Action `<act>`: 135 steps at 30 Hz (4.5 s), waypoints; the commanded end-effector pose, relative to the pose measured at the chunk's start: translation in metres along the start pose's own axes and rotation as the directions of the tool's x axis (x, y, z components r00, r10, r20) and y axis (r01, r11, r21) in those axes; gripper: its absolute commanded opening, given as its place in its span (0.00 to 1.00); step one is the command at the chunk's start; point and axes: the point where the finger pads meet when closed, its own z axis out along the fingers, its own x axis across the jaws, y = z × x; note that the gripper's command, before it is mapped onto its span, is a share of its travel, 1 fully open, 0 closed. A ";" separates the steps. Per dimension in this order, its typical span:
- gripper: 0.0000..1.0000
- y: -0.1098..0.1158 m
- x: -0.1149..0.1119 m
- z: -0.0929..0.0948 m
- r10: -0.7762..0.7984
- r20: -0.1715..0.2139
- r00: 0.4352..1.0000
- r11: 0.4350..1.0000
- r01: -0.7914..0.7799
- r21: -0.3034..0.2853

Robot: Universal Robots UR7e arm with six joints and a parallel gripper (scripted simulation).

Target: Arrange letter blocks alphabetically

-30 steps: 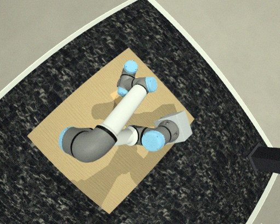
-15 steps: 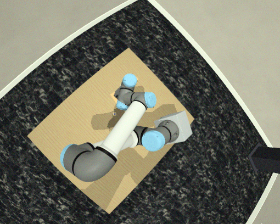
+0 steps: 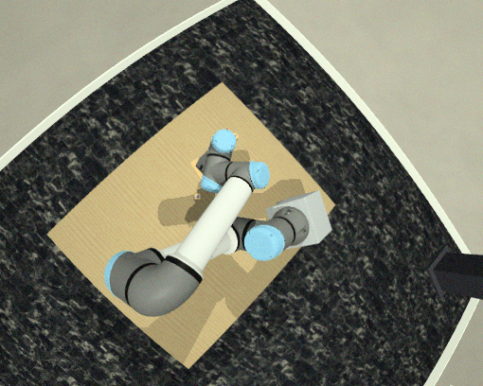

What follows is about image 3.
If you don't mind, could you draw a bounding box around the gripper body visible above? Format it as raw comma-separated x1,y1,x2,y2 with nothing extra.
196,152,207,173

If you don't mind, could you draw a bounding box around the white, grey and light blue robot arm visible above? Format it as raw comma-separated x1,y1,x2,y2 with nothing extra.
104,130,310,317

